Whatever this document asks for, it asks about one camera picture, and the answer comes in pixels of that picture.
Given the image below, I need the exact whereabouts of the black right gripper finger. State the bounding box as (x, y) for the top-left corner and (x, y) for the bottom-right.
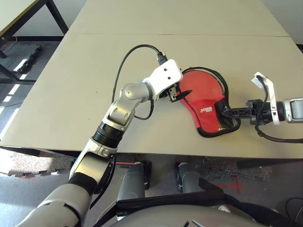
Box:
(224, 107), (248, 114)
(221, 111), (251, 119)

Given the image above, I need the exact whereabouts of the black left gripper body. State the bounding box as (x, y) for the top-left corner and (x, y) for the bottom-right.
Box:
(163, 83), (180, 104)

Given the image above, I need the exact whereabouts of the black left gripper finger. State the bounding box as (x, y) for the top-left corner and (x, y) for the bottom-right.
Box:
(176, 90), (192, 100)

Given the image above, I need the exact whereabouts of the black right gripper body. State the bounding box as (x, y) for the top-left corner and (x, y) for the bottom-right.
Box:
(246, 99), (276, 126)

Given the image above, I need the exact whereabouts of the red black paddle case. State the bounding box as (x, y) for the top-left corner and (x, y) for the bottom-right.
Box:
(178, 67), (242, 139)

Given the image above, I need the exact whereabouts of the grey speckled foam mat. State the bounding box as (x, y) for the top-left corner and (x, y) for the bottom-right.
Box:
(190, 156), (273, 182)
(8, 151), (74, 178)

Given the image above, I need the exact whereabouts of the grey right robot leg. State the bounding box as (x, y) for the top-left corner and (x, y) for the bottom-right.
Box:
(174, 162), (206, 193)

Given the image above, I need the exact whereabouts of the grey robot leg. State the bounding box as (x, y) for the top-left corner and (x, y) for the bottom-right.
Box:
(117, 160), (152, 199)
(174, 162), (206, 193)

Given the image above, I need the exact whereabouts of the grey left robot leg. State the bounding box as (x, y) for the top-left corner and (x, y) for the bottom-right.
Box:
(117, 160), (152, 199)

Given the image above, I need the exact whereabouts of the black waist bar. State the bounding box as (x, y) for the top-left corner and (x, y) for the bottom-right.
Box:
(116, 177), (225, 210)

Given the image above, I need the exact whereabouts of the silver robot torso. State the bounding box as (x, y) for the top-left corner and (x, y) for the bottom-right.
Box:
(113, 204), (261, 227)

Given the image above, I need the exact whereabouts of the black framed side table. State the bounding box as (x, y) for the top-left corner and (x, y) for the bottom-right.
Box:
(0, 0), (69, 86)

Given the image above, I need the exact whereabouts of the black floor mat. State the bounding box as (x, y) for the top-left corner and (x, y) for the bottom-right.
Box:
(0, 42), (43, 73)

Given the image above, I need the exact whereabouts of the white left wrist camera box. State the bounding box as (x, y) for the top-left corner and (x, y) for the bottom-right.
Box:
(149, 59), (184, 101)

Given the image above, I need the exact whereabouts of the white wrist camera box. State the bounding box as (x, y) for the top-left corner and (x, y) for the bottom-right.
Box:
(250, 71), (279, 125)
(149, 59), (184, 101)

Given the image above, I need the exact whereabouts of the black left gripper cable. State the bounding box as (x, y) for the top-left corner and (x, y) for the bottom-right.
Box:
(134, 99), (156, 120)

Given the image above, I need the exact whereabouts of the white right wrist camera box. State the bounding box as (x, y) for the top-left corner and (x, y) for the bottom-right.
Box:
(250, 71), (279, 125)

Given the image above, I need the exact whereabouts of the black left camera cable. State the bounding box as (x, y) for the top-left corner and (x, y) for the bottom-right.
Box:
(112, 44), (169, 112)

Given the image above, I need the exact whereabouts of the black harness strap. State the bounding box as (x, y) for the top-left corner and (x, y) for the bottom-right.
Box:
(223, 192), (299, 227)

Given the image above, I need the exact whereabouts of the black left upper arm cable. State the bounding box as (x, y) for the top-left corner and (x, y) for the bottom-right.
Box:
(91, 153), (117, 209)

